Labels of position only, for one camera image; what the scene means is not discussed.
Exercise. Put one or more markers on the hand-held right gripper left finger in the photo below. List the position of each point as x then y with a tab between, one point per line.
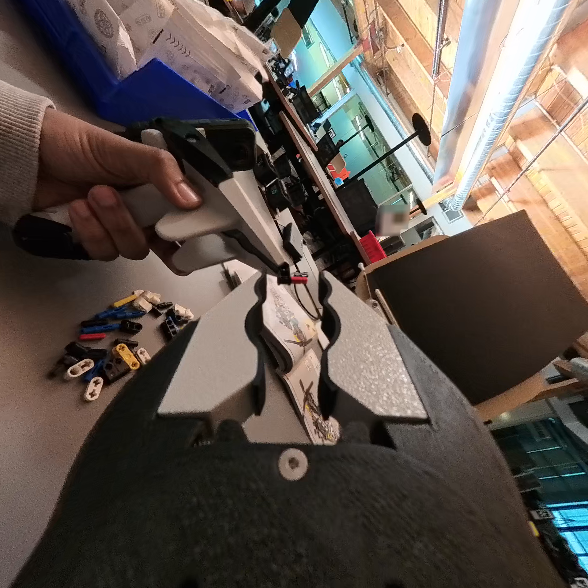
216	358

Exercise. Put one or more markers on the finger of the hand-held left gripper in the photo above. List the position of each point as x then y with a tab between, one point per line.
202	257
248	211

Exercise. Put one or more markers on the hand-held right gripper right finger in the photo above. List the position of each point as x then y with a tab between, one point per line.
367	358

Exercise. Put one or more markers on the red lego pin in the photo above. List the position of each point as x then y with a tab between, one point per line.
296	278

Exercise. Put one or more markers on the person's left forearm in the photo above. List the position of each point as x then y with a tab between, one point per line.
18	151

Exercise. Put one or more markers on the lego instruction booklet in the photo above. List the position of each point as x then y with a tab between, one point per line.
289	321

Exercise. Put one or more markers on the pile of small lego pieces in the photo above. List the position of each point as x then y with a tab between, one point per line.
121	351

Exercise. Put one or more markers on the person's left hand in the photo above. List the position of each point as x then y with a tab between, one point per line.
92	165

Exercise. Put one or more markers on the black power adapter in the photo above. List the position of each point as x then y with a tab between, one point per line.
291	241

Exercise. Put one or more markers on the blue plastic bin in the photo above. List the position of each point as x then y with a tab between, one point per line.
151	92

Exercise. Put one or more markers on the long wooden office table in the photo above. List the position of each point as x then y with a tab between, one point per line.
321	179

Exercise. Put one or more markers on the bundle of white printed bags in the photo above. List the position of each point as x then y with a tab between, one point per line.
193	41

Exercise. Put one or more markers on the dark cardboard board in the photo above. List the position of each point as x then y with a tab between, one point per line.
459	298

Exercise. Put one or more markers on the red plastic bin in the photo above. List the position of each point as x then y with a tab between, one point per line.
372	246

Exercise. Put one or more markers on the black pole with round disc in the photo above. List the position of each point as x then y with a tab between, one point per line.
421	129

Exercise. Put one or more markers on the silver ventilation duct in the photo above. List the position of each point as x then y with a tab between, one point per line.
464	183

